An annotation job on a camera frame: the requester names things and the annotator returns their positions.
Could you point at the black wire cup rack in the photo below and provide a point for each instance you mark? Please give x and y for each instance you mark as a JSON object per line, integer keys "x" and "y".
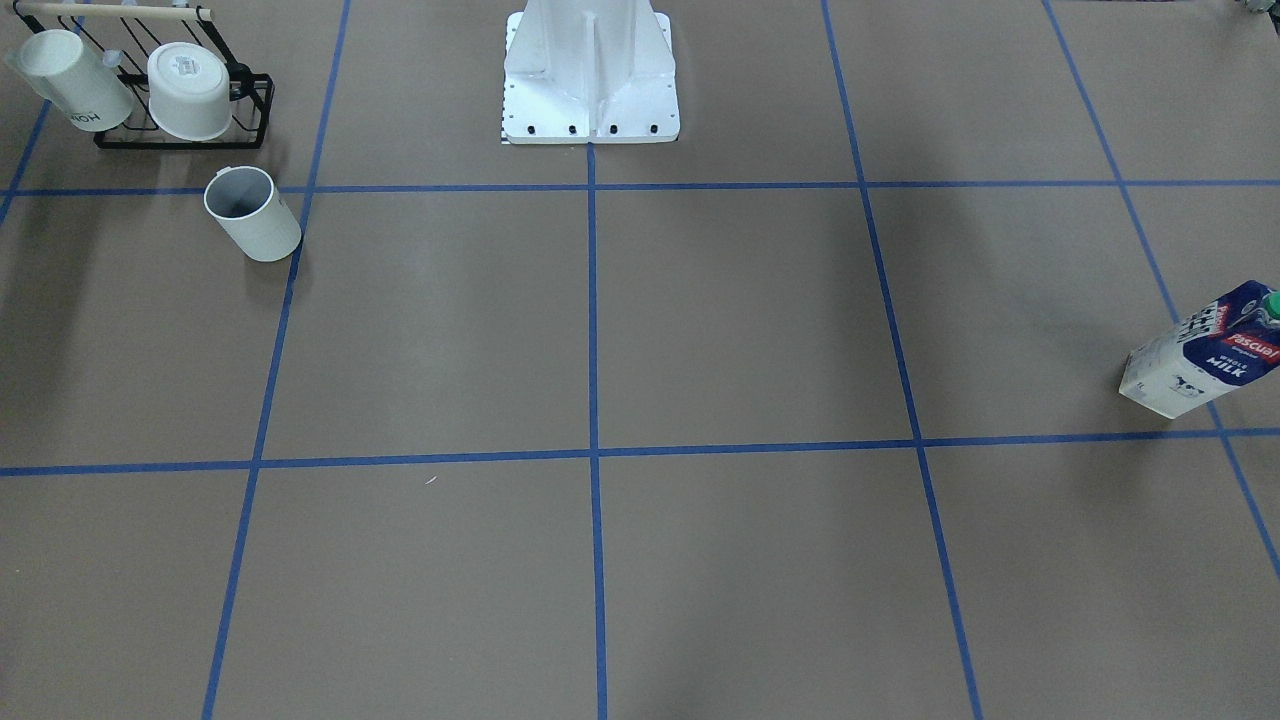
{"x": 139, "y": 75}

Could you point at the white upturned cup in rack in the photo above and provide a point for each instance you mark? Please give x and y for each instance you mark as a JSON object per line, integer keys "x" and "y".
{"x": 188, "y": 91}

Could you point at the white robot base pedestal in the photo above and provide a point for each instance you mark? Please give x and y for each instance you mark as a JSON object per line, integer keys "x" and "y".
{"x": 589, "y": 72}

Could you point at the white cup with lettering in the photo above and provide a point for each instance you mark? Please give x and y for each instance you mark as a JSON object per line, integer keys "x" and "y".
{"x": 58, "y": 66}

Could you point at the white ribbed cup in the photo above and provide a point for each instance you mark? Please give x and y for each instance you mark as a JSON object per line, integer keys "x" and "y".
{"x": 246, "y": 203}

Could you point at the blue Pascual milk carton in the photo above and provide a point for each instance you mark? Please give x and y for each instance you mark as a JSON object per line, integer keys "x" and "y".
{"x": 1229, "y": 343}

